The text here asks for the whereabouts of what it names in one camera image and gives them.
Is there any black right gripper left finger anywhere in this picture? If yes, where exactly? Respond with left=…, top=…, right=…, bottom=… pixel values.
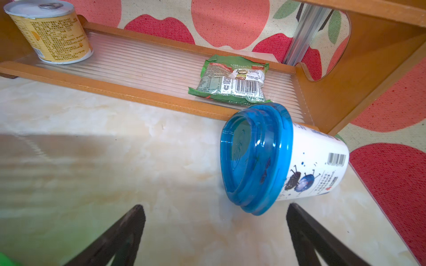
left=66, top=205, right=146, bottom=266

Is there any green snack packet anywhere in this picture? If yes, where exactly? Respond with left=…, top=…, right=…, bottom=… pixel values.
left=188, top=55, right=270, bottom=106

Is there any wooden shelf rack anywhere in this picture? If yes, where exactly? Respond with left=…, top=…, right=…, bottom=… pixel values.
left=1, top=1, right=426, bottom=135

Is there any green plastic basket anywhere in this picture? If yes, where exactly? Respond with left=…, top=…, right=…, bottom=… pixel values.
left=0, top=253, right=20, bottom=266

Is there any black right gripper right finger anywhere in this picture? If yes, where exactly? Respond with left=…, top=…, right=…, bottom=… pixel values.
left=286, top=203, right=368, bottom=266

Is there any yellow labelled tin can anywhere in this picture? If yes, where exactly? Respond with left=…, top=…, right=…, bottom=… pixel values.
left=4, top=1, right=94, bottom=65

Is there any blue lidded container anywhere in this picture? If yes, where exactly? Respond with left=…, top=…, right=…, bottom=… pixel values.
left=220, top=103, right=349, bottom=216

